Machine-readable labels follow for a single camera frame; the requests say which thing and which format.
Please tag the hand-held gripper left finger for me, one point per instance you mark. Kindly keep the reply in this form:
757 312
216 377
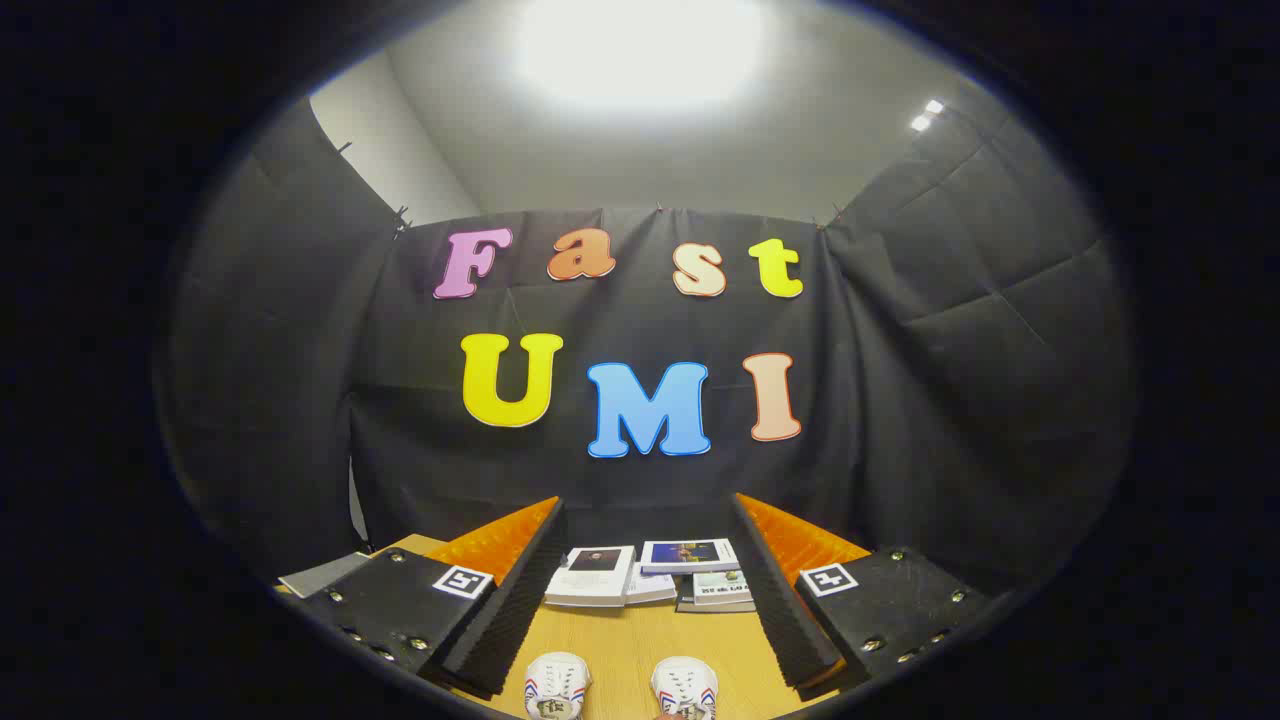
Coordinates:
520 600

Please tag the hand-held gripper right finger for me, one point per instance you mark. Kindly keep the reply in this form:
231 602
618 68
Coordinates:
780 610

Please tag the white shoe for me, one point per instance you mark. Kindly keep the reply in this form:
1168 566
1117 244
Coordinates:
686 685
557 680

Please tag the teal cover book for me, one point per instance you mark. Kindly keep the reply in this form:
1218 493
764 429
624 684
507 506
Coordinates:
722 586

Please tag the dark grey book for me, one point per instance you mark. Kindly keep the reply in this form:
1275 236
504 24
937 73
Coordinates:
715 608

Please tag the white book with dark photo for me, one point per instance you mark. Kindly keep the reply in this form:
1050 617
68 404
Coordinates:
590 582

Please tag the blue cover book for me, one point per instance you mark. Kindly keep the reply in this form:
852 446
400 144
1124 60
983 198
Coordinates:
690 553

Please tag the thin white book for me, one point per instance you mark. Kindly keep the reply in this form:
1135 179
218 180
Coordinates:
652 588

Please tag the black backdrop cloth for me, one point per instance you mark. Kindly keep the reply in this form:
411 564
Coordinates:
900 400

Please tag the ceiling light panel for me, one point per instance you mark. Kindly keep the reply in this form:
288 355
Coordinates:
640 50

